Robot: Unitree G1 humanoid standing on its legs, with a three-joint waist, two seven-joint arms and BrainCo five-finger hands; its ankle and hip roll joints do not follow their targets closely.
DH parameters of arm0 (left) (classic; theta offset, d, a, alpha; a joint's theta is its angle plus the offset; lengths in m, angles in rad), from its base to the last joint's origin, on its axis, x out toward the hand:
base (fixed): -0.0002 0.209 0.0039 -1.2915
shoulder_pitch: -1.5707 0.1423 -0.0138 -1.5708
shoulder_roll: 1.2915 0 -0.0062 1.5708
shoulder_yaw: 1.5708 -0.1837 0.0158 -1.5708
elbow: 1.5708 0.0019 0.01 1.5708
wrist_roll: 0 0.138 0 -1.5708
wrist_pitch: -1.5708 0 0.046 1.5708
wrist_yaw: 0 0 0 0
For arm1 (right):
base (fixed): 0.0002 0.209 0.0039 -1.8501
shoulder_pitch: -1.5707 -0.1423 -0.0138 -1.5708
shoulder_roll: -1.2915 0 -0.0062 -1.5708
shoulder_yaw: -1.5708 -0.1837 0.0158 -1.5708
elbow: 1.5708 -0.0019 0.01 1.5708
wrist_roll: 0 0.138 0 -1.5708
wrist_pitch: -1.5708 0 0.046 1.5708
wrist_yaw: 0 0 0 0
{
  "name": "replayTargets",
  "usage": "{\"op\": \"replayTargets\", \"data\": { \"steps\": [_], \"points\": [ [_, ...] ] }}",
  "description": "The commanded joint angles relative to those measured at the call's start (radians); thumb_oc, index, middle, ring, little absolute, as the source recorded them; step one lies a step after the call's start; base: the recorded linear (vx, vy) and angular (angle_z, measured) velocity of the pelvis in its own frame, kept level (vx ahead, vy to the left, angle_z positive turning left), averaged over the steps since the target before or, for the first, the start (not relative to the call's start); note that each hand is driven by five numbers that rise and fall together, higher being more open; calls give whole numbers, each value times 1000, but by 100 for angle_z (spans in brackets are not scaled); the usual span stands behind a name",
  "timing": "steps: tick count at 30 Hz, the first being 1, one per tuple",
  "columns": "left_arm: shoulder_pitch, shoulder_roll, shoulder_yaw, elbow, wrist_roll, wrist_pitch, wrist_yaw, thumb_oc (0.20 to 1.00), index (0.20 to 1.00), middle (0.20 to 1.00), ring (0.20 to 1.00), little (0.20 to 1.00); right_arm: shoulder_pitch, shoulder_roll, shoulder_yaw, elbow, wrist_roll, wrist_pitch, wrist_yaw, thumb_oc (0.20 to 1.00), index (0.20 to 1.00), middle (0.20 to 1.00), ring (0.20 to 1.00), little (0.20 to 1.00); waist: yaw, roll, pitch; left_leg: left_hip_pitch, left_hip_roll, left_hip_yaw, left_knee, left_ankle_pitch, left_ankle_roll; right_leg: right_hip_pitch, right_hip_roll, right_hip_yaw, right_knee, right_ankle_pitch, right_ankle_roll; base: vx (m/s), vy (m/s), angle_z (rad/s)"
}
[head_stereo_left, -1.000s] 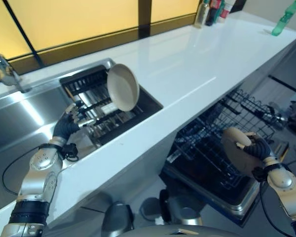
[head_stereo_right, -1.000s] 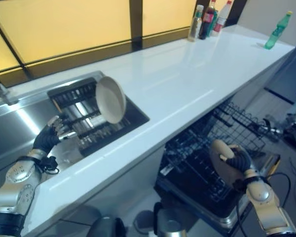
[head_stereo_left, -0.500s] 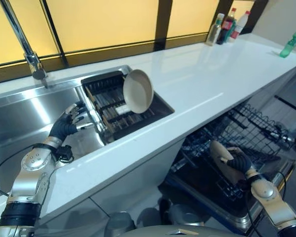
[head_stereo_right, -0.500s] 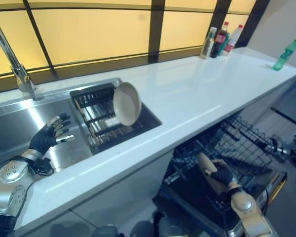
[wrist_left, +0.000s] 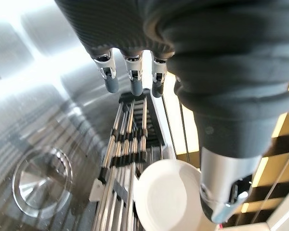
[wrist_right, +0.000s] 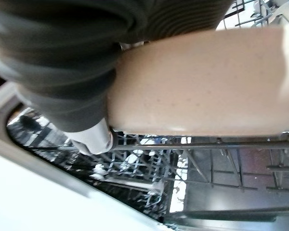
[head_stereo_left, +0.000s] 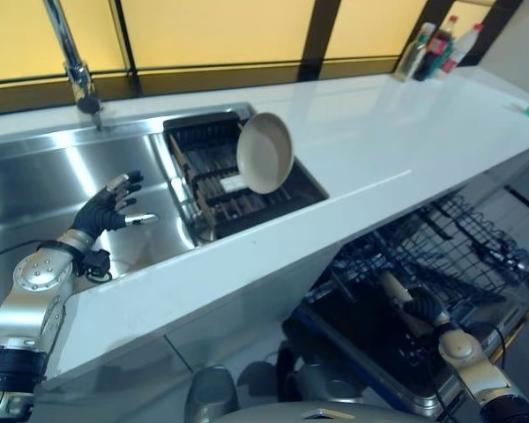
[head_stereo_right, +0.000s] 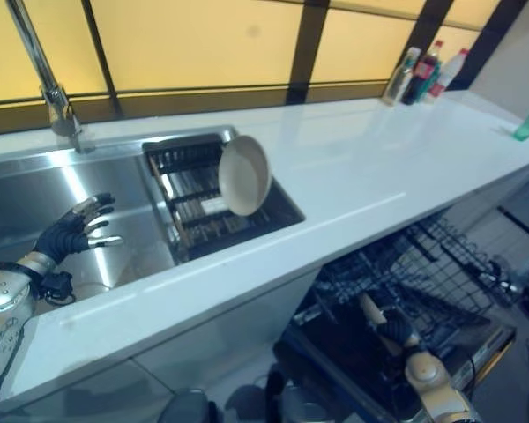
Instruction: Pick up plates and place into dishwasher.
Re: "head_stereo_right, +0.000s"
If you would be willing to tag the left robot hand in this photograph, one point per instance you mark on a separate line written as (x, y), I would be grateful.
(64, 235)

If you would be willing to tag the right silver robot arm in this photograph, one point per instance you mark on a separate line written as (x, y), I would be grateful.
(441, 388)

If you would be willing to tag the chrome kitchen faucet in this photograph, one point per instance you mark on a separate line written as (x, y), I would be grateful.
(48, 75)

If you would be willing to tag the dark cola bottle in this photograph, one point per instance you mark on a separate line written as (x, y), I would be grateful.
(421, 72)

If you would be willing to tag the pale green-label bottle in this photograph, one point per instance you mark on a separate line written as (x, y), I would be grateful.
(399, 79)

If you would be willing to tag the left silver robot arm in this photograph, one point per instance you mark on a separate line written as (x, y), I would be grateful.
(6, 299)

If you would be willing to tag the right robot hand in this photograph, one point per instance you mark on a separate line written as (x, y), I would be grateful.
(390, 326)

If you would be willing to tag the white round plate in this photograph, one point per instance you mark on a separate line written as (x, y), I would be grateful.
(245, 175)

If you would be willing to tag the clear red-cap bottle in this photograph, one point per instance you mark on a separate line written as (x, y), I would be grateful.
(443, 75)

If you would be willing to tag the stainless steel sink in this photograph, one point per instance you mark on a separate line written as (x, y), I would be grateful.
(92, 198)

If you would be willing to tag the black dish drying rack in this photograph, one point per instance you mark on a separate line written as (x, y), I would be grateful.
(203, 198)

